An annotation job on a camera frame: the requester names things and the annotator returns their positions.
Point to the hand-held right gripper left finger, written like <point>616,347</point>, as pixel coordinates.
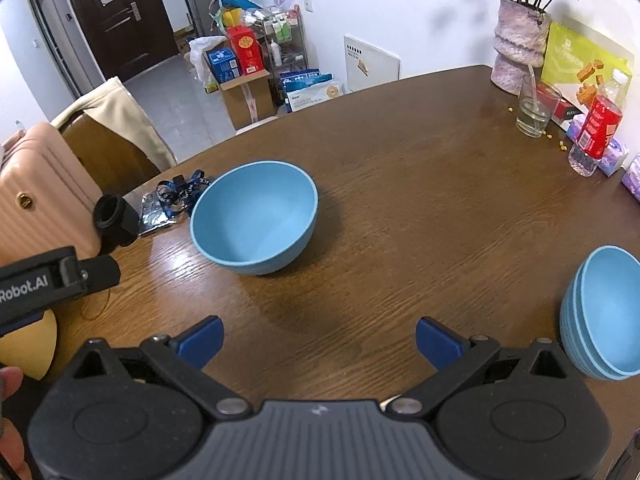
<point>200,342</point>

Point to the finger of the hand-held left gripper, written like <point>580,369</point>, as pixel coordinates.
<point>100,272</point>

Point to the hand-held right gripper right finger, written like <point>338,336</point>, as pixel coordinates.
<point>440,342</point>

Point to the person's left hand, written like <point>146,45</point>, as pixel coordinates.
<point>10,380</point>

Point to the thin rubber band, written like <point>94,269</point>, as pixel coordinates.
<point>107,300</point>

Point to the black cylindrical object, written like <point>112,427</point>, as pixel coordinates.
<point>117,220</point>

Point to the yellow insulated jug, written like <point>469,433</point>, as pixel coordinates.
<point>30,350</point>

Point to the silver foil packet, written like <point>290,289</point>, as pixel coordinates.
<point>152,220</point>

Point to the pink suitcase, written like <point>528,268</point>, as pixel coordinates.
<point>45,195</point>

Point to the wooden chair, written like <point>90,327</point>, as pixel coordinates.
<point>110,155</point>

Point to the beige jacket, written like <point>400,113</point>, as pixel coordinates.
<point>115,105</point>

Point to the cardboard box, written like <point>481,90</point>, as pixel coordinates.
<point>245,100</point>

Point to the scattered corn kernels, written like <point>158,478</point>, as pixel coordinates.
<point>561,147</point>

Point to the blue box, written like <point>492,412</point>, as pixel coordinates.
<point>222,65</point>

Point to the white plastic bag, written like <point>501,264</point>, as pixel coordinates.
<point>200,52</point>

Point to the clear drinking glass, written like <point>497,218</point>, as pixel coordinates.
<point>535,120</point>

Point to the dark brown door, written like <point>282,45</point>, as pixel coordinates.
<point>120,25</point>

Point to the purple tissue pack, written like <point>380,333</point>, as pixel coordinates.
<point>615,157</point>
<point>634,175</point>

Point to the small red carton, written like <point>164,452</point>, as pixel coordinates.
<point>565,110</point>

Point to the red box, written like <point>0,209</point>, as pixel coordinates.
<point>245,50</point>

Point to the red label water bottle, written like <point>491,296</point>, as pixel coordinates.
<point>600,125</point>

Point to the white straw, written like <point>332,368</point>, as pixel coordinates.
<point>532,82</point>

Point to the pink textured vase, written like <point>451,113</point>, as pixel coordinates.
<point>520,40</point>

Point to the green paper bag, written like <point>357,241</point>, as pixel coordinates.
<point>565,55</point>

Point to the white wall outlet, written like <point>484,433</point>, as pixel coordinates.
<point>308,6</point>

